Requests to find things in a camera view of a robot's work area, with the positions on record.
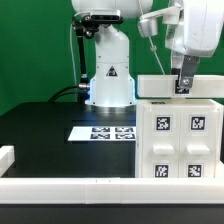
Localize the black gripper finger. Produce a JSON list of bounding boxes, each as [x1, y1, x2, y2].
[[178, 55, 200, 89], [171, 51, 183, 75]]

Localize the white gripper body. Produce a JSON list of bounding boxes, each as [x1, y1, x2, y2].
[[165, 0, 224, 57]]

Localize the white cabinet body box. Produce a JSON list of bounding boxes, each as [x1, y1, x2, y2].
[[135, 99, 223, 178]]

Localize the white cabinet top block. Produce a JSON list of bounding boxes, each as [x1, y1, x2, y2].
[[137, 75, 224, 98]]

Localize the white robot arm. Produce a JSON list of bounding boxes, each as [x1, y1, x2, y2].
[[71, 0, 224, 108]]

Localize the white left fence piece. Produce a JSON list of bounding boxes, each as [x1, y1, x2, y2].
[[0, 146, 15, 177]]

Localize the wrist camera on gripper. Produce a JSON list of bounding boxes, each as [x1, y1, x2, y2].
[[138, 5, 181, 37]]

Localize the black camera on mount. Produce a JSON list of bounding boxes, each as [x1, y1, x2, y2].
[[83, 9, 123, 24]]

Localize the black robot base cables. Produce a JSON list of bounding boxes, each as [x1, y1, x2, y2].
[[48, 83, 91, 103]]

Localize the white marker base plate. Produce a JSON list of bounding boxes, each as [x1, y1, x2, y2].
[[68, 126, 136, 141]]

